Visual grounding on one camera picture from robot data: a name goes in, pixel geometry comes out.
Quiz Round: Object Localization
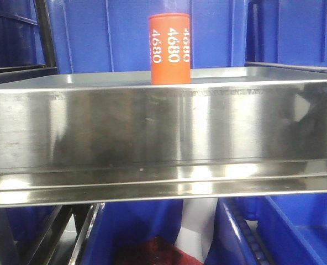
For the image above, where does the black shelf upright post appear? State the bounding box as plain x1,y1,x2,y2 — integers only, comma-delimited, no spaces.
34,0,57,67

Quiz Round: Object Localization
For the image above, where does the blue bin upper middle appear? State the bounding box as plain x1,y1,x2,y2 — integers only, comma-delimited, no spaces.
47,1,248,73

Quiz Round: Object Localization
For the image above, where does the blue bin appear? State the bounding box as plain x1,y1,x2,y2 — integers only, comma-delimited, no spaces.
80,199,205,265
205,193,327,264
47,1,248,73
246,1,327,67
0,1,45,68

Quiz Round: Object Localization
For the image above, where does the stainless steel shelf tray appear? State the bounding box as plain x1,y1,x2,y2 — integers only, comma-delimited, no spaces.
0,63,327,208

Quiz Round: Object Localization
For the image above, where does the blue bin lower middle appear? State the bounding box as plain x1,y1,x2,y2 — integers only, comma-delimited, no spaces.
80,199,205,265

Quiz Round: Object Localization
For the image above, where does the steel shelf rail lower left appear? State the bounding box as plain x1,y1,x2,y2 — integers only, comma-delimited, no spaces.
20,203,102,264

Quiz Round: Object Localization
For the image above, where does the blue bin upper right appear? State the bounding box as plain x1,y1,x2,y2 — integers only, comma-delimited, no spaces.
246,1,327,67

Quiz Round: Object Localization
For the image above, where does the orange cylindrical capacitor 4680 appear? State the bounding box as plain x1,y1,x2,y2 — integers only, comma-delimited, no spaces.
149,13,191,85

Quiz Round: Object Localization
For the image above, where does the blue bin upper left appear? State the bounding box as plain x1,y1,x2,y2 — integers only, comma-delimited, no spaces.
0,1,45,68

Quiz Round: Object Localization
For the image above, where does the blue bin lower right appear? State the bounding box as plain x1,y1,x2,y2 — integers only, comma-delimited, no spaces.
205,193,327,264

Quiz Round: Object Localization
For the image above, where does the dark red cloth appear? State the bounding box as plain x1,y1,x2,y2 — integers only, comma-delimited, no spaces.
113,236,203,265

